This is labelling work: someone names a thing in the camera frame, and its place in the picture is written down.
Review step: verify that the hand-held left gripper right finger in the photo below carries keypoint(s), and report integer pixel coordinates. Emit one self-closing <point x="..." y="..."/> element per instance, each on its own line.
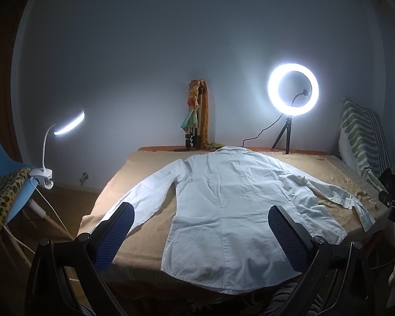
<point x="288" y="237"/>

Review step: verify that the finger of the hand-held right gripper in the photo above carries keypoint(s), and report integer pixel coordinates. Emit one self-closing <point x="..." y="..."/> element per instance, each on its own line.
<point x="385" y="200"/>

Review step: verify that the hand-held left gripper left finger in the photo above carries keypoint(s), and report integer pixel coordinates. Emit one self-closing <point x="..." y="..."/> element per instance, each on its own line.
<point x="117" y="233"/>

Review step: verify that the white long-sleeved shirt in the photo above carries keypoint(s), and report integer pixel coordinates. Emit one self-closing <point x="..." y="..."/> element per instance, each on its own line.
<point x="223" y="210"/>

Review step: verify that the beige blanket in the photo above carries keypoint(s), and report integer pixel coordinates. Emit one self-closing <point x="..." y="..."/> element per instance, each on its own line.
<point x="144" y="250"/>

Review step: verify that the green striped pillow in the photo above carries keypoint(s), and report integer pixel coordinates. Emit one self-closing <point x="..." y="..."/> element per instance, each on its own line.
<point x="358" y="138"/>

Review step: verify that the white clamp desk lamp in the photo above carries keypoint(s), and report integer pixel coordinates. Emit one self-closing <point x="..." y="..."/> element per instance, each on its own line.
<point x="41" y="174"/>

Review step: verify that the blue chair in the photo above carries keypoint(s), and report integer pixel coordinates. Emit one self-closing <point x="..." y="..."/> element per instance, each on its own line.
<point x="19" y="200"/>

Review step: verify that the small black tripod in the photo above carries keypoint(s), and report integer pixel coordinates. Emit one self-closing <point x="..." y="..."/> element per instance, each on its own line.
<point x="285" y="131"/>

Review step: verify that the leopard print cloth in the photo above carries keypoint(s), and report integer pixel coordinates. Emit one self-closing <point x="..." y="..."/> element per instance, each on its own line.
<point x="0" y="197"/>

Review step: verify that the black gooseneck phone holder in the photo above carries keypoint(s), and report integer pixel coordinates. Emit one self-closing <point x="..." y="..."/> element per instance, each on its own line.
<point x="296" y="97"/>

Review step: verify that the folded tripod with colourful scarf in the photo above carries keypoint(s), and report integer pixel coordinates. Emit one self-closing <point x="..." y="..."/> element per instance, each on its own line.
<point x="204" y="128"/>

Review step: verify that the dark brown wooden door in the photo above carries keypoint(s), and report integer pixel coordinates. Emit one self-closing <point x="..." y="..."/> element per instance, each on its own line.
<point x="3" y="89"/>

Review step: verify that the small metal wall fitting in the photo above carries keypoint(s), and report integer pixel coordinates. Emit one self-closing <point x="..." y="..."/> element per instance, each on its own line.
<point x="84" y="178"/>

